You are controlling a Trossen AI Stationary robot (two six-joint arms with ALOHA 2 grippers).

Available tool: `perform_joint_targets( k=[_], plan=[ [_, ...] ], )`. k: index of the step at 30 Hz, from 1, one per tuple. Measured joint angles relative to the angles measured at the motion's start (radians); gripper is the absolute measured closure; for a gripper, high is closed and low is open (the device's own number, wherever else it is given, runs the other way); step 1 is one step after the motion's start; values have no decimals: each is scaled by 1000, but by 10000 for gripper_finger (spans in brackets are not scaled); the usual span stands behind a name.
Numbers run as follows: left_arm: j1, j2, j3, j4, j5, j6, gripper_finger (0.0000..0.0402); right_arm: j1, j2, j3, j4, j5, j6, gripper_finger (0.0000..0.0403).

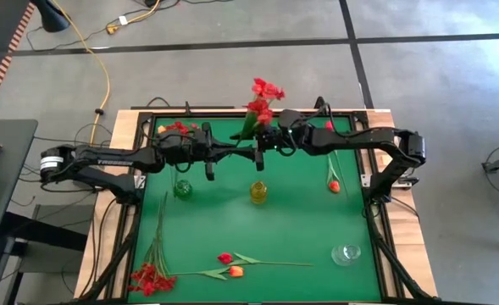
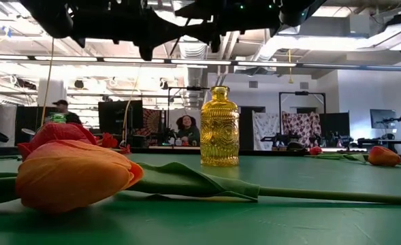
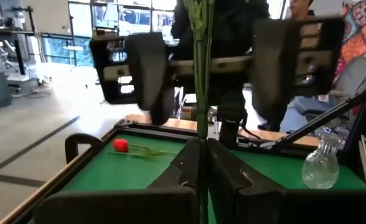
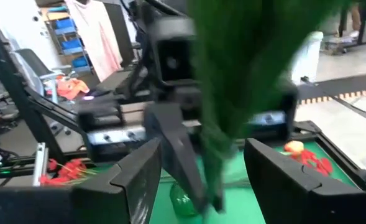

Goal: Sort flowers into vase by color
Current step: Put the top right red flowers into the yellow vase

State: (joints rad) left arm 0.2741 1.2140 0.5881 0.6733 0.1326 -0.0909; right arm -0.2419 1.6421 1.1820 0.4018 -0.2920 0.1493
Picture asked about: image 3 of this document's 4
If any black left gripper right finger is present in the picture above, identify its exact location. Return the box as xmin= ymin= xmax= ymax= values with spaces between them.
xmin=207 ymin=138 xmax=366 ymax=224

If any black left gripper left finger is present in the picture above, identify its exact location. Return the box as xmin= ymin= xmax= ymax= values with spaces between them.
xmin=33 ymin=138 xmax=202 ymax=224

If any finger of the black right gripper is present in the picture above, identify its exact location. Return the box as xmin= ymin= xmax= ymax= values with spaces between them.
xmin=252 ymin=17 xmax=345 ymax=124
xmin=89 ymin=30 xmax=176 ymax=126

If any orange artificial tulip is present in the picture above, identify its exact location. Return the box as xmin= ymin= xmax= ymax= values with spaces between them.
xmin=182 ymin=0 xmax=216 ymax=224

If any red artificial tulip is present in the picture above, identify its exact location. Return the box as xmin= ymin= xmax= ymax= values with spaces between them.
xmin=109 ymin=138 xmax=179 ymax=160

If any clear glass vase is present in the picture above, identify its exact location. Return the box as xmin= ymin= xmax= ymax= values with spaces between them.
xmin=301 ymin=133 xmax=347 ymax=190

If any green felt mat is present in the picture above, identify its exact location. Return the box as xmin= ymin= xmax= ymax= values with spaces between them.
xmin=61 ymin=133 xmax=366 ymax=224

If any person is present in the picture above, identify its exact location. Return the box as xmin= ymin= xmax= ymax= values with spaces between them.
xmin=170 ymin=0 xmax=317 ymax=131

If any colourful patchwork quilt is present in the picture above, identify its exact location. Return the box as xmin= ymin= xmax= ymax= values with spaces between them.
xmin=333 ymin=0 xmax=366 ymax=85

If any black standing desk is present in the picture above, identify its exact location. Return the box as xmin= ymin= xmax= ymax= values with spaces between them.
xmin=0 ymin=6 xmax=36 ymax=75

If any black diagonal frame strut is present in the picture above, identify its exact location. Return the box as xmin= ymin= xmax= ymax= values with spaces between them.
xmin=268 ymin=67 xmax=366 ymax=150

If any black loop handle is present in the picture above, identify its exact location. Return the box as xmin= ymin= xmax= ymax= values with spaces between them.
xmin=64 ymin=133 xmax=105 ymax=165

